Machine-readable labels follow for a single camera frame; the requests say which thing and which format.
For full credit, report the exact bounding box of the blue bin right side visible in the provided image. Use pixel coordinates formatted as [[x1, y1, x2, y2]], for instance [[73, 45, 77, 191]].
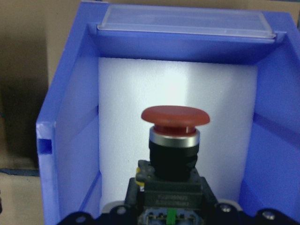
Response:
[[36, 1, 300, 225]]

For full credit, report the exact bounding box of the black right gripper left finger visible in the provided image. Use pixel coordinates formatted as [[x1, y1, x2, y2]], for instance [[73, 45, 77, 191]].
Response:
[[56, 177, 141, 225]]

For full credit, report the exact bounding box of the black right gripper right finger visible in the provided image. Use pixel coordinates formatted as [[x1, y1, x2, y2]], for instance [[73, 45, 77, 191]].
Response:
[[199, 177, 300, 225]]

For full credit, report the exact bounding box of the white foam pad right bin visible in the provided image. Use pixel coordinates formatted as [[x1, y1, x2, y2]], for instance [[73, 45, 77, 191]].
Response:
[[99, 58, 258, 208]]

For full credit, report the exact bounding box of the red push button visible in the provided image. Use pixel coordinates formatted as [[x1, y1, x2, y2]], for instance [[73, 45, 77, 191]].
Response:
[[135, 105, 216, 225]]

